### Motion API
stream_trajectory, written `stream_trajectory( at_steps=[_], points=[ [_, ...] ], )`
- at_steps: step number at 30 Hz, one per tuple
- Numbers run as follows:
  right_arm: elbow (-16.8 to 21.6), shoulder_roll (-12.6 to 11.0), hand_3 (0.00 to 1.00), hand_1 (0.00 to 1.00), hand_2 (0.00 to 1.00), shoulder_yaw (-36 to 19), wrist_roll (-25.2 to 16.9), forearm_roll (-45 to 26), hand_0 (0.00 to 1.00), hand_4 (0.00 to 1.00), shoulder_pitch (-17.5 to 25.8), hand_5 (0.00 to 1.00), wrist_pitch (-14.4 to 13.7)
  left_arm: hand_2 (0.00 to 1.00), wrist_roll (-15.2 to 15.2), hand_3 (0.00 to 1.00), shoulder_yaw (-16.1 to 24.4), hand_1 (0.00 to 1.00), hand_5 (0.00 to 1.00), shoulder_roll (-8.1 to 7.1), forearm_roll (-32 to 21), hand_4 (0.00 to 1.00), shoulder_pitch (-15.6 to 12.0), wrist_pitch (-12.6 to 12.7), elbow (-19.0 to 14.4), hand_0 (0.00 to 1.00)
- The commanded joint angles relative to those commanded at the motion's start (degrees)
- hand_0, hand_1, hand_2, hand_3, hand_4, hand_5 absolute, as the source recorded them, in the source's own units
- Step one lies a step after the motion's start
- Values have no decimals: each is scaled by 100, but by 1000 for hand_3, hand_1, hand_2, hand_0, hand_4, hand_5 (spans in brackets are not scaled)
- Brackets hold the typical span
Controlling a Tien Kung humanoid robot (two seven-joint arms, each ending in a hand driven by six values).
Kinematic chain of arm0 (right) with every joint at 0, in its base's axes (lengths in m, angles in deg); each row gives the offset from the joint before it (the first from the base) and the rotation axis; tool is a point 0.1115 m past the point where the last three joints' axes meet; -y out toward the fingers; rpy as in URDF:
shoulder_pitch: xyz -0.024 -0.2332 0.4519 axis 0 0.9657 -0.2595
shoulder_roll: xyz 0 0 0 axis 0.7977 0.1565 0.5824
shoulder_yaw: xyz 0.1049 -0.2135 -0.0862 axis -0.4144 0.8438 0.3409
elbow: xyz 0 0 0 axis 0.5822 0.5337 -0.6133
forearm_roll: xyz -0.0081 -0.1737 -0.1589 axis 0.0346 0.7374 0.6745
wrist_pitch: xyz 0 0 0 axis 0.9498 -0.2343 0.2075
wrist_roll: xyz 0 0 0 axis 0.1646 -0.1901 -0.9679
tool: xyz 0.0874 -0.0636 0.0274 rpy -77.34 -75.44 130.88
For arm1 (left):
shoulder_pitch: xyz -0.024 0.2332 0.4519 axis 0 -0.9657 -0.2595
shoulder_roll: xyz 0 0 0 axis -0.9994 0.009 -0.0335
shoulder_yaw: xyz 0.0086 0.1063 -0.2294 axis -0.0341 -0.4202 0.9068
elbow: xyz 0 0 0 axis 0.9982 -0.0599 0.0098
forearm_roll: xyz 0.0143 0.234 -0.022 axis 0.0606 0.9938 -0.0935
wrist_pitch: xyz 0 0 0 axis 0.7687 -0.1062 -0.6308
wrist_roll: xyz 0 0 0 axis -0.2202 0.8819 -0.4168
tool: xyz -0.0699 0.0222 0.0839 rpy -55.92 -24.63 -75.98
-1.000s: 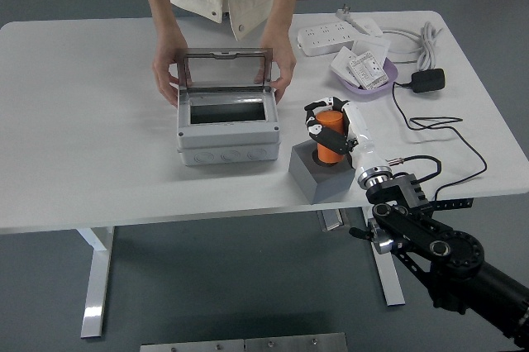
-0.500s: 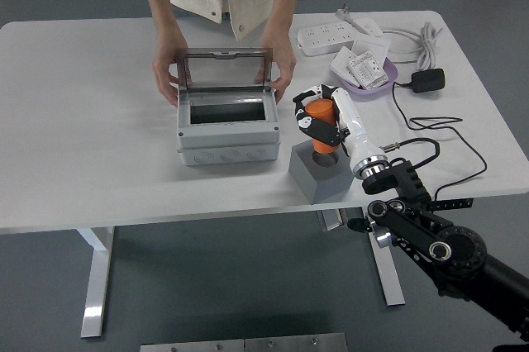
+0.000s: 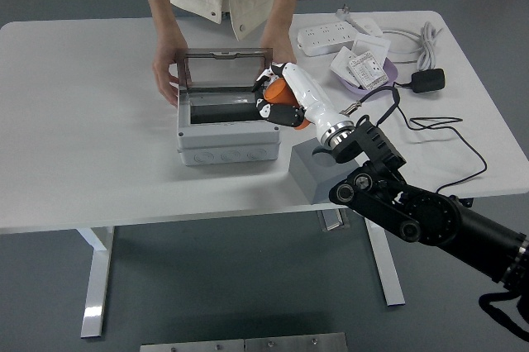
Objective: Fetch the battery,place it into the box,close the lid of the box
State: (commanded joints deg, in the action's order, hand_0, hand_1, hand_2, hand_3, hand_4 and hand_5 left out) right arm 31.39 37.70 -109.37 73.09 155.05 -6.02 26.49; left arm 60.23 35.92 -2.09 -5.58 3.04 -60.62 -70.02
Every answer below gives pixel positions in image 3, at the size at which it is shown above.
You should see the grey metal plate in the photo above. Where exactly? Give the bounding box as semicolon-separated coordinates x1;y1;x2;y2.
139;339;245;352

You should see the labelled white socket package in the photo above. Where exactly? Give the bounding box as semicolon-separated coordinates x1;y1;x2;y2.
348;50;392;91

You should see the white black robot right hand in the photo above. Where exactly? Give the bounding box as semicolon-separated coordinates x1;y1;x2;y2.
249;60;352;138

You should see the small white adapter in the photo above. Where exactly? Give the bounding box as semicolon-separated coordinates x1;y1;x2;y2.
355;17;384;37

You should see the grey block holder with hole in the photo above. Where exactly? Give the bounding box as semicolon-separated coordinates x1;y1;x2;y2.
288;139;356;206

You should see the white power cable with plug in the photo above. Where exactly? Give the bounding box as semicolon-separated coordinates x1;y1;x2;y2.
336;3;446;73

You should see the person's right hand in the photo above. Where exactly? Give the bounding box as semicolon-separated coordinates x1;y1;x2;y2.
151;36;189;106

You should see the orange cylindrical battery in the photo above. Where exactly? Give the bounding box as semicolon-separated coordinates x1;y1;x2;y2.
263;78;311;131

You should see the grey metal table bracket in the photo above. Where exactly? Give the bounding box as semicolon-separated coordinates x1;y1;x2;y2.
317;207;350;232

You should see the white table leg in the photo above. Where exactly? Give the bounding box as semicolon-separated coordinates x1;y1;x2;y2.
363;217;406;307
76;226;117;339

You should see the purple plastic tray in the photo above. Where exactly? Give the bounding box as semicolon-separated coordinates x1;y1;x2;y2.
332;56;400;102

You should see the grey enclosure box with lid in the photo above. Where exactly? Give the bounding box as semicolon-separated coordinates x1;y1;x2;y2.
176;46;282;166

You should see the black power adapter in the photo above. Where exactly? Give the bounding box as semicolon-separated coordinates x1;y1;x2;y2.
412;68;447;94

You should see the large white socket panel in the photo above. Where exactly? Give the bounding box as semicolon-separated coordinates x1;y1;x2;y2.
353;34;393;62

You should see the white power strip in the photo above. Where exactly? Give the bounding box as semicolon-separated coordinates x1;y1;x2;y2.
297;21;360;56

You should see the person's left hand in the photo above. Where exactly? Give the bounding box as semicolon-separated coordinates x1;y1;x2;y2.
262;36;298;65

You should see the thin black cord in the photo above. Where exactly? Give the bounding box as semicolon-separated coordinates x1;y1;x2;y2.
391;80;488;194

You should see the small white socket panel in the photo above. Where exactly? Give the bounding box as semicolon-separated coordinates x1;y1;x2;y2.
330;46;359;80

